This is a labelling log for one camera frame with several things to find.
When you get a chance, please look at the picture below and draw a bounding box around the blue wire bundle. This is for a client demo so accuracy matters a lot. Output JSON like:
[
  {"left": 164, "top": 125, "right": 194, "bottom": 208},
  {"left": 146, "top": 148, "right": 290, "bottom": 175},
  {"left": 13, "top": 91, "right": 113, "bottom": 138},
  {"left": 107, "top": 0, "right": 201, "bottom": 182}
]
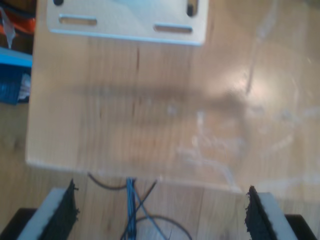
[{"left": 119, "top": 176, "right": 169, "bottom": 240}]

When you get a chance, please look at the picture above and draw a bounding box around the silver slotted mounting plate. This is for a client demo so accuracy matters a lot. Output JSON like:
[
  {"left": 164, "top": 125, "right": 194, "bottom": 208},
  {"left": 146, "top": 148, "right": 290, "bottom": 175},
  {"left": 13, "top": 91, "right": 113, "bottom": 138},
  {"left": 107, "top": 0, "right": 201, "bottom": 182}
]
[{"left": 46, "top": 0, "right": 210, "bottom": 47}]

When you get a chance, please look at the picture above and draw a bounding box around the blue box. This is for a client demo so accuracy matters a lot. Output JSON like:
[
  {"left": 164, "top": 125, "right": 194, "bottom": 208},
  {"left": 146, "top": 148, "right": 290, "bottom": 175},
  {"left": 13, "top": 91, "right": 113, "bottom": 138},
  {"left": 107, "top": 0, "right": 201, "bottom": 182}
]
[{"left": 0, "top": 46, "right": 34, "bottom": 106}]

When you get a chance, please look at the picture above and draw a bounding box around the orange object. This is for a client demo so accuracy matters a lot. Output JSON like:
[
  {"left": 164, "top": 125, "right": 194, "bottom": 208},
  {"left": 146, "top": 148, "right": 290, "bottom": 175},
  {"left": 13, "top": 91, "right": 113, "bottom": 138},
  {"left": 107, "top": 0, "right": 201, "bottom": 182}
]
[{"left": 0, "top": 8, "right": 37, "bottom": 36}]

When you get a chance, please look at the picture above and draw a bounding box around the thin black wire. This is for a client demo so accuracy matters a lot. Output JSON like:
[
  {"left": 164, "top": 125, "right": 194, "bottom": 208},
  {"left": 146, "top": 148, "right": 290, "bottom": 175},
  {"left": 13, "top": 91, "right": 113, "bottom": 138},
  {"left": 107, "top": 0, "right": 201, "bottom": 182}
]
[
  {"left": 87, "top": 172, "right": 128, "bottom": 191},
  {"left": 136, "top": 179, "right": 195, "bottom": 240}
]

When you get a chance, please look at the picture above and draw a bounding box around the clear plastic strip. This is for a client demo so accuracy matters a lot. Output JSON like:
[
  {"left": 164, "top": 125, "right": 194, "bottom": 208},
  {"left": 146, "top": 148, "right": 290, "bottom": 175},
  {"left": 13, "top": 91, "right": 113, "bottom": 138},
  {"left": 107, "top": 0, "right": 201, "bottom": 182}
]
[{"left": 0, "top": 6, "right": 16, "bottom": 49}]

